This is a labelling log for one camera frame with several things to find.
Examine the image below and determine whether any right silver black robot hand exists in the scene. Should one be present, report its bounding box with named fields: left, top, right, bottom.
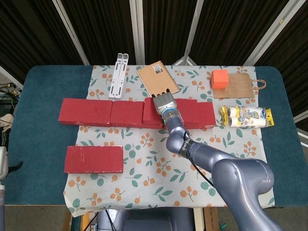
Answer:
left=151, top=88, right=179, bottom=116

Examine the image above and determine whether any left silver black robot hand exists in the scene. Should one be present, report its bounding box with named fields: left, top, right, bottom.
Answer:
left=0, top=146, right=24, bottom=180

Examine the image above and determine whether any red rectangular foam block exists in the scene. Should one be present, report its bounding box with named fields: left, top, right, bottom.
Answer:
left=110, top=101, right=164, bottom=129
left=143, top=97, right=201, bottom=126
left=59, top=97, right=114, bottom=128
left=163, top=102, right=216, bottom=132
left=64, top=145, right=124, bottom=174

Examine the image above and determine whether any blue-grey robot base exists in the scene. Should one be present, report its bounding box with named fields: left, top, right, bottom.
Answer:
left=97, top=208, right=195, bottom=231

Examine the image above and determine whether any brown spiral notebook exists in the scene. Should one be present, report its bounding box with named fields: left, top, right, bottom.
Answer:
left=136, top=60, right=181, bottom=99

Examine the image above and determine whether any white sneaker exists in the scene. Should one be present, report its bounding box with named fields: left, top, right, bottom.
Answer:
left=0, top=114, right=13, bottom=133

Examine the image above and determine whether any white tripod stand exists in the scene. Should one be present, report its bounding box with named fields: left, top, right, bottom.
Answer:
left=172, top=48, right=198, bottom=66

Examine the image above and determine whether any blue felt table cover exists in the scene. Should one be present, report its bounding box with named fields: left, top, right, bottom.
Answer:
left=2, top=65, right=303, bottom=208

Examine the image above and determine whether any white folding laptop stand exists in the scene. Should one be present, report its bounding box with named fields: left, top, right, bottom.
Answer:
left=108, top=53, right=129, bottom=100

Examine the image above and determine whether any orange cube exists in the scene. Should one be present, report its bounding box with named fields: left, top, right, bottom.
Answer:
left=211, top=69, right=229, bottom=90

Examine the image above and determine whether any floral tablecloth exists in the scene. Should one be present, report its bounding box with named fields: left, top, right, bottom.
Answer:
left=63, top=64, right=275, bottom=218

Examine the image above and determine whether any brown paper bag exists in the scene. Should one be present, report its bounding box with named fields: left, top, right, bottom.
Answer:
left=213, top=73, right=267, bottom=99

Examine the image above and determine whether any yellow pack of white rolls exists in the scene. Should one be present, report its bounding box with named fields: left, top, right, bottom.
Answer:
left=219, top=105, right=275, bottom=128

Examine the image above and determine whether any dark folding partition screen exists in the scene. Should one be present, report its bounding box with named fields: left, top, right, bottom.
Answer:
left=0, top=0, right=308, bottom=147

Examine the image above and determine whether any yellow table leg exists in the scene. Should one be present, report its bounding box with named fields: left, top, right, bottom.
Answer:
left=80, top=215, right=90, bottom=231

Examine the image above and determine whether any cardboard box under table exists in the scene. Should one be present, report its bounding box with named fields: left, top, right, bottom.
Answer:
left=203, top=207, right=218, bottom=231

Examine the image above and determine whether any tangle of floor cables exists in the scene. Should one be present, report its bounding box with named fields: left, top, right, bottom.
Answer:
left=0, top=81, right=22, bottom=104

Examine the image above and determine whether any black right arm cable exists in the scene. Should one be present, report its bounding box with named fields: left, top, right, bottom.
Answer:
left=181, top=130, right=214, bottom=186

